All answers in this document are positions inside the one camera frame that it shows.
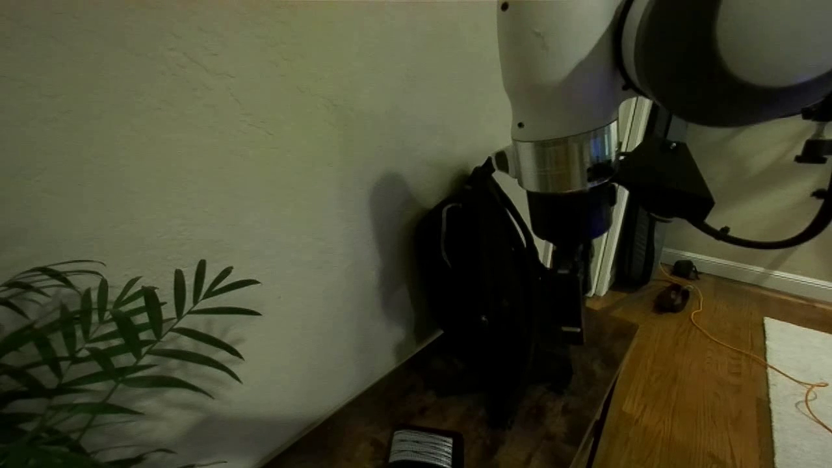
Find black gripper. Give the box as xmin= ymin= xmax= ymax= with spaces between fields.
xmin=527 ymin=186 xmax=615 ymax=266

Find small black keypad device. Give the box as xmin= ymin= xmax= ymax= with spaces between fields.
xmin=385 ymin=428 xmax=462 ymax=468

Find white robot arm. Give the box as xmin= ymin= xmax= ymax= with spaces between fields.
xmin=497 ymin=0 xmax=832 ymax=270

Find dark object on floor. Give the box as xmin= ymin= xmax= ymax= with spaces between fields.
xmin=653 ymin=285 xmax=692 ymax=314

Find black backpack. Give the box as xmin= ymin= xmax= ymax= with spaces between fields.
xmin=412 ymin=161 xmax=571 ymax=428

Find white floor rug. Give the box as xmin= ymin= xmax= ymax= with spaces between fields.
xmin=764 ymin=317 xmax=832 ymax=468

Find green potted palm plant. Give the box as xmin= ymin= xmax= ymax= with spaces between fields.
xmin=0 ymin=260 xmax=256 ymax=468

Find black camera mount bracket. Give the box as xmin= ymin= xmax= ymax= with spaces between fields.
xmin=615 ymin=108 xmax=714 ymax=223

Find orange cord on floor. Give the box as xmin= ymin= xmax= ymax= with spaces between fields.
xmin=683 ymin=282 xmax=832 ymax=437

